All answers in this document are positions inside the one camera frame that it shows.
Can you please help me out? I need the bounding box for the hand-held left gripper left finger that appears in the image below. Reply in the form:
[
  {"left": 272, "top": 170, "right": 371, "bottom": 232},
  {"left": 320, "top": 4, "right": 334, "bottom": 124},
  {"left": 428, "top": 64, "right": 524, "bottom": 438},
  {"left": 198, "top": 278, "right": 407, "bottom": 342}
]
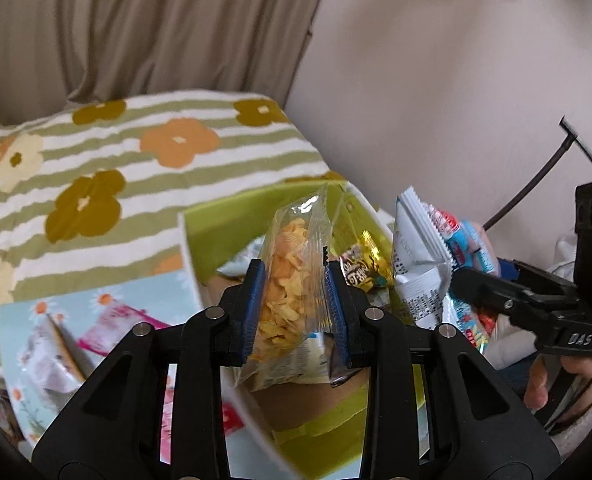
[{"left": 32, "top": 258, "right": 267, "bottom": 480}]

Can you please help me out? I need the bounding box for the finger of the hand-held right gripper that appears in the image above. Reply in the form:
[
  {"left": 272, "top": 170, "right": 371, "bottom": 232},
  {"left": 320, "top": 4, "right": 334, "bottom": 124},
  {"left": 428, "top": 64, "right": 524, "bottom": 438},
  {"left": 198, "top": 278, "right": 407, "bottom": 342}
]
[
  {"left": 448, "top": 266, "right": 567, "bottom": 333},
  {"left": 498, "top": 259, "right": 577, "bottom": 296}
]

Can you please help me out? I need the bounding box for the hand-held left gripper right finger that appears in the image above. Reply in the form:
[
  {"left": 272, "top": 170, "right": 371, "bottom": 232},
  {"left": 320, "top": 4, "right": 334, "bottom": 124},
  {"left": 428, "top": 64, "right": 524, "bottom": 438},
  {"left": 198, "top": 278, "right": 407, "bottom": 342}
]
[{"left": 326, "top": 260, "right": 562, "bottom": 480}]

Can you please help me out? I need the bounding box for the yellow brown snack packet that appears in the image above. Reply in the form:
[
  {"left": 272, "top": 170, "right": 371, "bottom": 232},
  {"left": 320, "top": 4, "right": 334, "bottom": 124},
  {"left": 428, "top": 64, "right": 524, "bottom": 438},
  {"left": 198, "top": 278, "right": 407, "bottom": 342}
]
[{"left": 338, "top": 230, "right": 394, "bottom": 292}]

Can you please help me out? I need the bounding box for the clear corn chips packet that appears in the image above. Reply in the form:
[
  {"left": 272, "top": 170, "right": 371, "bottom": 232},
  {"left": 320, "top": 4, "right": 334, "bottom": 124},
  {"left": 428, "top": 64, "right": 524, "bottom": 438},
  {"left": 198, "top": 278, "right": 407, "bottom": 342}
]
[{"left": 233, "top": 182, "right": 377, "bottom": 392}]

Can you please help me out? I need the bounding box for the white blue red snack packet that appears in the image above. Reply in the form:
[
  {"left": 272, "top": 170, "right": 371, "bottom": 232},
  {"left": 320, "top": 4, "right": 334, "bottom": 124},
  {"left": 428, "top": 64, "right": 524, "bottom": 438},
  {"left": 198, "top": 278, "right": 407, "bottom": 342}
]
[{"left": 392, "top": 186, "right": 502, "bottom": 356}]

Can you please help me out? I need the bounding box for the green cardboard box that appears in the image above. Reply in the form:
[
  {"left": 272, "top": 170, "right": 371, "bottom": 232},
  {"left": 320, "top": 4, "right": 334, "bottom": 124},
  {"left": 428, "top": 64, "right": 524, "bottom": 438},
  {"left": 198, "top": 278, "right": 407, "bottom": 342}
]
[{"left": 177, "top": 172, "right": 437, "bottom": 480}]

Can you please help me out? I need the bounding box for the pink white snack packet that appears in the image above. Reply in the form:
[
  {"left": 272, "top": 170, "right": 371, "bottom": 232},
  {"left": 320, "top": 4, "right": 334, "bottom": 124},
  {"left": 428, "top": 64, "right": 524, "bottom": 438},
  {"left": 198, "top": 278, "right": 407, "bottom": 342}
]
[{"left": 161, "top": 365, "right": 177, "bottom": 461}]

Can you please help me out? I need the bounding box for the large pink snack packet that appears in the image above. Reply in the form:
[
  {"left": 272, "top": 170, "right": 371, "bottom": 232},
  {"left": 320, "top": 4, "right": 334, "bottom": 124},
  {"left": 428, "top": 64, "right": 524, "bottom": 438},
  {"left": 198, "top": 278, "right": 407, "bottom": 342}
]
[{"left": 78, "top": 302, "right": 171, "bottom": 361}]

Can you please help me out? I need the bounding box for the dark silver snack packet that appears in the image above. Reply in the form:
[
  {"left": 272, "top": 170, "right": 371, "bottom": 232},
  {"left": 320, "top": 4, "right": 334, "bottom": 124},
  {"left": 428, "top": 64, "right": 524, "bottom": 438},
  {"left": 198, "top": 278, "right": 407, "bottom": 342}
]
[{"left": 20, "top": 312, "right": 89, "bottom": 393}]

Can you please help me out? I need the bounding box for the person's right hand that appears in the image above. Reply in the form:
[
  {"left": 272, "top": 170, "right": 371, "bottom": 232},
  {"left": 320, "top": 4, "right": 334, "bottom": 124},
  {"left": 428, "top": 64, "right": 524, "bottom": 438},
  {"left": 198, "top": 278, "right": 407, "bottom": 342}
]
[{"left": 523, "top": 352, "right": 592, "bottom": 411}]

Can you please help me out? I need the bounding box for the striped floral blanket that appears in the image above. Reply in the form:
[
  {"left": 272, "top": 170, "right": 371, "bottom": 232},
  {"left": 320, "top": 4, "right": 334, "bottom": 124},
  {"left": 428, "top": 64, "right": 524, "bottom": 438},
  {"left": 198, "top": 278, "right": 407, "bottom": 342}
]
[{"left": 0, "top": 91, "right": 347, "bottom": 381}]

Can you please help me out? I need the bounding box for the beige curtain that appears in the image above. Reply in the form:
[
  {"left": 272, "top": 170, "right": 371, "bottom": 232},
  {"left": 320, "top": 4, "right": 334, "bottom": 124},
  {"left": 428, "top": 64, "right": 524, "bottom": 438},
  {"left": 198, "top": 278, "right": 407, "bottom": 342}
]
[{"left": 0, "top": 0, "right": 337, "bottom": 126}]

